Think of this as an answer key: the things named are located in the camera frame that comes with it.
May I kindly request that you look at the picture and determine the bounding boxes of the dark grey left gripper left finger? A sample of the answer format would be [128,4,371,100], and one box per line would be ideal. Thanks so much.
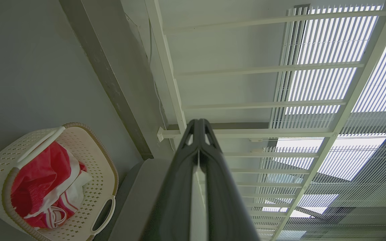
[141,119,200,241]

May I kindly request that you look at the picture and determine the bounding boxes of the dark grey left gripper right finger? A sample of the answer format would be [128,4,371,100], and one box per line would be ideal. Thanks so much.
[198,119,260,241]

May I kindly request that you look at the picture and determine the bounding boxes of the cream perforated plastic laundry basket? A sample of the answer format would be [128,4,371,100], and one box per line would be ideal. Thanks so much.
[0,123,119,241]

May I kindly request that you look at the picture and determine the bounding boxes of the red and white clothing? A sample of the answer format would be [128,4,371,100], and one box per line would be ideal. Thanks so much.
[11,141,92,230]

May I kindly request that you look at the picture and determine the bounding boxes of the white window blinds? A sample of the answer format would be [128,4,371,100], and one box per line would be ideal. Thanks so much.
[257,3,386,241]

